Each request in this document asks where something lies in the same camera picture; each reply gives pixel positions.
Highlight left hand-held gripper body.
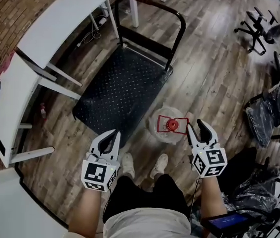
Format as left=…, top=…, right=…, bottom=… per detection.
left=81, top=146, right=120, bottom=192

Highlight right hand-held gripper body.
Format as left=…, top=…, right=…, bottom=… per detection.
left=191, top=141, right=228, bottom=178

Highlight clear plastic water jug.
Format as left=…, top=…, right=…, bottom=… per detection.
left=147, top=105, right=192, bottom=145

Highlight black platform trolley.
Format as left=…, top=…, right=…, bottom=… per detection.
left=72, top=0, right=187, bottom=150

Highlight person's right forearm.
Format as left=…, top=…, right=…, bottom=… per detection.
left=199, top=175, right=228, bottom=221

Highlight person's left forearm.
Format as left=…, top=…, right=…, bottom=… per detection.
left=68, top=186, right=109, bottom=238

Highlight person's left white shoe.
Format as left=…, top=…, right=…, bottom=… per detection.
left=122, top=152, right=136, bottom=179

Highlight person's white shoe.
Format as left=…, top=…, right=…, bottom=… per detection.
left=149, top=154, right=169, bottom=179
left=122, top=152, right=136, bottom=179

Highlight person's right white shoe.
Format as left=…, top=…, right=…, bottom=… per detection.
left=149, top=154, right=169, bottom=179

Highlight person's black shorts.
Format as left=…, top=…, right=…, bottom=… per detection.
left=102, top=174, right=191, bottom=224

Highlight black device with blue screen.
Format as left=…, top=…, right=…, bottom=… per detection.
left=201, top=212, right=249, bottom=237

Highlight plastic bottle with red label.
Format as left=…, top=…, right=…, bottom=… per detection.
left=40, top=102, right=48, bottom=119

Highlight person's white shirt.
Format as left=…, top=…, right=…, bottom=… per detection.
left=102, top=207, right=193, bottom=238

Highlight white desk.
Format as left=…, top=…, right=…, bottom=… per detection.
left=126, top=0, right=169, bottom=28
left=17, top=0, right=120, bottom=89
left=0, top=49, right=82, bottom=169

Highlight pink red cloth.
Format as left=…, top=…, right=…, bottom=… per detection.
left=0, top=51, right=15, bottom=74

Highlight white charger with cable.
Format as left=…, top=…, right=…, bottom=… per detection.
left=76, top=16, right=108, bottom=48

